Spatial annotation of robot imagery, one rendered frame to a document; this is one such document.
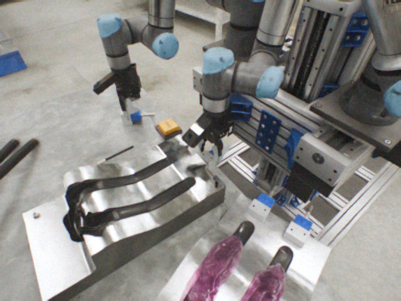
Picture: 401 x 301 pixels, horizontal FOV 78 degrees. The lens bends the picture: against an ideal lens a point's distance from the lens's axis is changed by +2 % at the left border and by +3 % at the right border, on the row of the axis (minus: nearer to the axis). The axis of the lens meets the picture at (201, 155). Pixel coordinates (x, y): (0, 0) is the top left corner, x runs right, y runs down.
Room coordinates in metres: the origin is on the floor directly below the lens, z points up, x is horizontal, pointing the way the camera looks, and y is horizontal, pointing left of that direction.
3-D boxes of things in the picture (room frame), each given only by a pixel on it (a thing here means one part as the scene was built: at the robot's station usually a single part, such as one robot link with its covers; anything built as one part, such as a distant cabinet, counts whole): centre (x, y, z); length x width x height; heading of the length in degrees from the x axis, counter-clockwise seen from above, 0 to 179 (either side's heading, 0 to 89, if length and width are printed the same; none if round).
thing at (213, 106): (0.57, -0.04, 1.07); 0.08 x 0.08 x 0.05
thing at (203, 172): (0.45, -0.01, 0.87); 0.05 x 0.05 x 0.04; 35
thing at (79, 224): (0.37, 0.19, 0.92); 0.35 x 0.16 x 0.09; 125
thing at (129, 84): (0.80, 0.27, 0.99); 0.09 x 0.08 x 0.12; 96
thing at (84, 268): (0.37, 0.21, 0.87); 0.50 x 0.26 x 0.14; 125
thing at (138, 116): (0.81, 0.26, 0.83); 0.13 x 0.05 x 0.05; 96
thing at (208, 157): (0.59, -0.05, 0.83); 0.13 x 0.05 x 0.05; 133
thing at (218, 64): (0.57, -0.04, 1.14); 0.09 x 0.08 x 0.11; 71
